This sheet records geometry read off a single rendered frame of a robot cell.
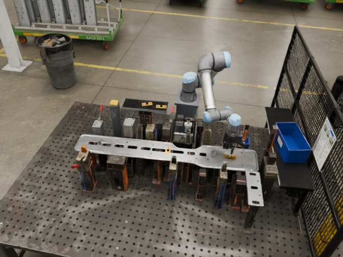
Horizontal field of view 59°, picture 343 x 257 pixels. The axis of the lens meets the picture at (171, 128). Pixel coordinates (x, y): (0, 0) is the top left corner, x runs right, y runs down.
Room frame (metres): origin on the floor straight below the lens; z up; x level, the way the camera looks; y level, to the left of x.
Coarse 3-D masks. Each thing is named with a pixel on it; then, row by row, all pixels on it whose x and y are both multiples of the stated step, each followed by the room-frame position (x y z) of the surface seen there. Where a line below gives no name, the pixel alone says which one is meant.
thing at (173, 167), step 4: (172, 164) 1.44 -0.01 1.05; (176, 164) 1.44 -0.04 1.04; (172, 168) 1.40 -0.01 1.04; (176, 168) 1.40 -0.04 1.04; (172, 172) 1.39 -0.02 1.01; (176, 172) 1.39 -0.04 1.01; (172, 176) 1.39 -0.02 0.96; (176, 176) 1.41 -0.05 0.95; (172, 180) 1.39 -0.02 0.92; (176, 180) 1.40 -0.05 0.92; (172, 184) 1.40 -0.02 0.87; (176, 184) 1.46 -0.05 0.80; (168, 188) 1.41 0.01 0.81; (172, 188) 1.40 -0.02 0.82; (168, 192) 1.40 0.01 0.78; (172, 192) 1.40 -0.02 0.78; (176, 192) 1.46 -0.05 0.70; (168, 196) 1.40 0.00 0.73; (172, 196) 1.40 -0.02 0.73; (176, 196) 1.42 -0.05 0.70; (172, 200) 1.38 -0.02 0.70; (176, 200) 1.38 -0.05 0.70
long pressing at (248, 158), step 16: (80, 144) 1.65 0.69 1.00; (112, 144) 1.66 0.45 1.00; (128, 144) 1.67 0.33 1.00; (144, 144) 1.67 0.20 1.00; (160, 144) 1.68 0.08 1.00; (192, 160) 1.52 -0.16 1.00; (208, 160) 1.53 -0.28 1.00; (224, 160) 1.53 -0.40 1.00; (240, 160) 1.54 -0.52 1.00; (256, 160) 1.55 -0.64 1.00
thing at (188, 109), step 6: (180, 90) 2.29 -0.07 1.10; (198, 96) 2.20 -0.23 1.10; (180, 102) 2.10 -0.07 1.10; (186, 102) 2.10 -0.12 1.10; (192, 102) 2.11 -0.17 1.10; (198, 102) 2.11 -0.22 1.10; (180, 108) 2.10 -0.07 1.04; (186, 108) 2.09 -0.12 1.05; (192, 108) 2.08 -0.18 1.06; (180, 114) 2.10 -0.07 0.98; (186, 114) 2.09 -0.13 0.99; (192, 114) 2.08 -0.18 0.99; (180, 126) 2.09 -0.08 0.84; (180, 132) 2.09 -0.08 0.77
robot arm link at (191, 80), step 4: (188, 72) 2.22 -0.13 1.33; (192, 72) 2.21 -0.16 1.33; (184, 76) 2.16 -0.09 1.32; (188, 76) 2.16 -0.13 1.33; (192, 76) 2.15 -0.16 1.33; (196, 76) 2.16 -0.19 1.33; (184, 80) 2.14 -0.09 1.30; (188, 80) 2.12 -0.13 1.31; (192, 80) 2.12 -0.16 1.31; (196, 80) 2.15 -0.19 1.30; (184, 84) 2.14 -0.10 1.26; (188, 84) 2.12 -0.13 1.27; (192, 84) 2.12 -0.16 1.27; (196, 84) 2.13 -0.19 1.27; (184, 88) 2.13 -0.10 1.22; (188, 88) 2.12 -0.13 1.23; (192, 88) 2.13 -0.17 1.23
